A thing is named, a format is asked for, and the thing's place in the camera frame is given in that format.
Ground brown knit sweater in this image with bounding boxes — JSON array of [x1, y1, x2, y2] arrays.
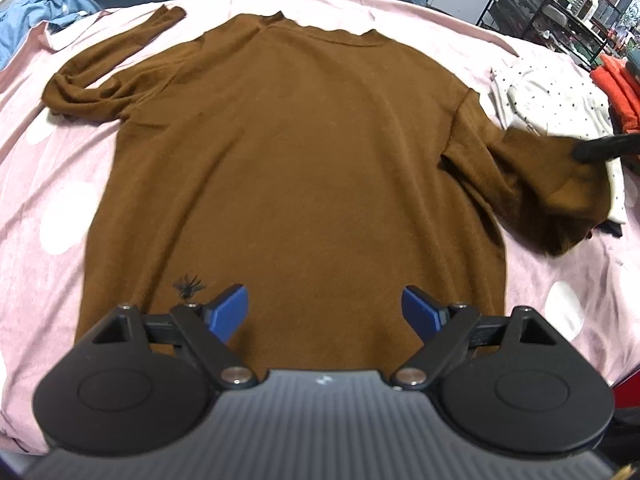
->
[[42, 8, 611, 373]]

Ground orange folded garment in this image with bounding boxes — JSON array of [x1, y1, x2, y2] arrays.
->
[[590, 54, 639, 133]]

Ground white black-dotted garment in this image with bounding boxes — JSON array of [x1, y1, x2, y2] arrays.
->
[[489, 52, 627, 226]]

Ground black metal shelf rack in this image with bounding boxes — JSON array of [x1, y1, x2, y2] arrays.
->
[[476, 0, 634, 70]]

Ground pink polka dot bedsheet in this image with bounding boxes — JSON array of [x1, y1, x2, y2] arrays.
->
[[1, 0, 639, 457]]

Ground light blue blanket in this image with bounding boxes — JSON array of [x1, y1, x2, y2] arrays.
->
[[1, 0, 102, 68]]

